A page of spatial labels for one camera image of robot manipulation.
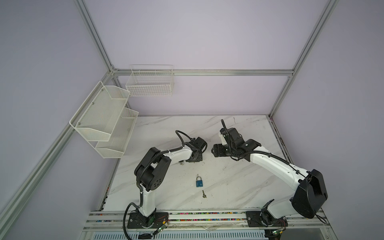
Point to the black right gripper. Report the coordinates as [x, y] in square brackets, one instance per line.
[216, 150]

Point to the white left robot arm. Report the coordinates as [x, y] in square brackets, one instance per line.
[151, 172]

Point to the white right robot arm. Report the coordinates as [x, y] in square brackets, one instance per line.
[309, 188]

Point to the large blue padlock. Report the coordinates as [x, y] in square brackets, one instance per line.
[199, 182]

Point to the lower white mesh shelf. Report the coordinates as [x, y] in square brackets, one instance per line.
[116, 147]

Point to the white mesh shelf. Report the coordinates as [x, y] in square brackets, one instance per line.
[97, 118]
[116, 147]

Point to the upper white mesh shelf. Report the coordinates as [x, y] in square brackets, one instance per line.
[97, 118]

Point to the white wire basket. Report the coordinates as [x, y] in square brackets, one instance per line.
[151, 81]

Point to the aluminium frame horizontal beam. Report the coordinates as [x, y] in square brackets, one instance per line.
[186, 72]

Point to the aluminium frame corner post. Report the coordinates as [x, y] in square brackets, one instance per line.
[319, 26]

